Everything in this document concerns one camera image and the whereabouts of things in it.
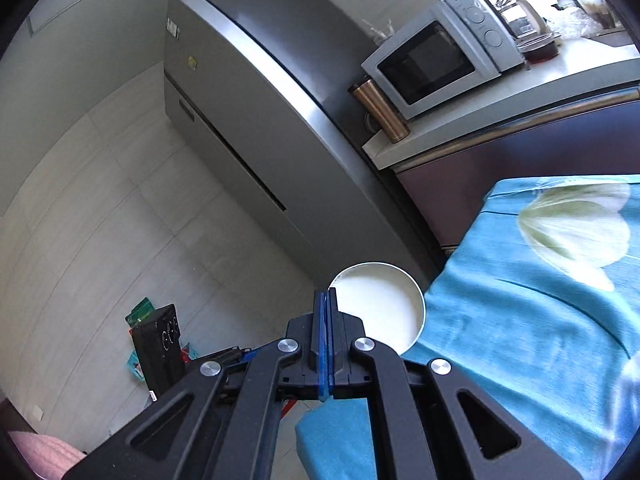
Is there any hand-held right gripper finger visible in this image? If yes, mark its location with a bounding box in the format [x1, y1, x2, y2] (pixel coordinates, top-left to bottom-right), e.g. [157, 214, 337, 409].
[62, 290, 328, 480]
[326, 287, 583, 480]

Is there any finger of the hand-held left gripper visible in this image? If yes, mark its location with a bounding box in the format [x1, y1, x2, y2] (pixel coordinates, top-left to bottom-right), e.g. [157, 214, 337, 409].
[212, 346, 257, 365]

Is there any printed paper cup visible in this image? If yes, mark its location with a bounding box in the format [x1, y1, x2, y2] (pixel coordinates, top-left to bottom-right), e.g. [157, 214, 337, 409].
[327, 262, 427, 353]

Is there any person's left forearm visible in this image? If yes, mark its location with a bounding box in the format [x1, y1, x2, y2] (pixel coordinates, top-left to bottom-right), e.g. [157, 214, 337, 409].
[0, 430, 87, 480]

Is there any green snack packet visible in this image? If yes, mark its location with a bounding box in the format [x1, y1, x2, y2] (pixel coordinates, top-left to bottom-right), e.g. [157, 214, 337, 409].
[125, 298, 156, 328]

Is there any blue floral tablecloth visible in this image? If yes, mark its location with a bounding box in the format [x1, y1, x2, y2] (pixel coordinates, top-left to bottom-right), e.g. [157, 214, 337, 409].
[295, 175, 640, 480]

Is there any grey refrigerator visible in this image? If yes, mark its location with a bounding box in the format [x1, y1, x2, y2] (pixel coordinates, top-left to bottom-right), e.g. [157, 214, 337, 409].
[162, 0, 441, 281]

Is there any bronze thermos mug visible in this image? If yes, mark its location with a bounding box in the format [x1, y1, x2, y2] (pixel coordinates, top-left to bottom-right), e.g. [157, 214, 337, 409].
[348, 76, 412, 143]

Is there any kitchen counter with cabinets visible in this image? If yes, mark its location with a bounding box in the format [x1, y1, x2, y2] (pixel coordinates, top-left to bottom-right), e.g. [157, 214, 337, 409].
[362, 35, 640, 251]

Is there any white microwave oven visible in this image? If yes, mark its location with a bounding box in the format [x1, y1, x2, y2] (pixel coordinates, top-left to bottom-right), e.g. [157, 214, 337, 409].
[361, 0, 526, 121]

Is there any small white rack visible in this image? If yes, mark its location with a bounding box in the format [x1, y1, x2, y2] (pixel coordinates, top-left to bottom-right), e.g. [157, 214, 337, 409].
[362, 17, 396, 43]

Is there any dark red lidded bowl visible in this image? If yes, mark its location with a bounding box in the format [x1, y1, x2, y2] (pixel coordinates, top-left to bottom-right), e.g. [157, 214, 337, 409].
[517, 32, 561, 63]

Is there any glass electric kettle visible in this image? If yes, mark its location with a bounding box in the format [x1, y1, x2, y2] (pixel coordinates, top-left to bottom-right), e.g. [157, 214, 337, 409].
[492, 0, 551, 38]

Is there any clear plastic bag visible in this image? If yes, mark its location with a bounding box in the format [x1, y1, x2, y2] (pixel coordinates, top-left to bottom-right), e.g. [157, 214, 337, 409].
[547, 5, 608, 38]

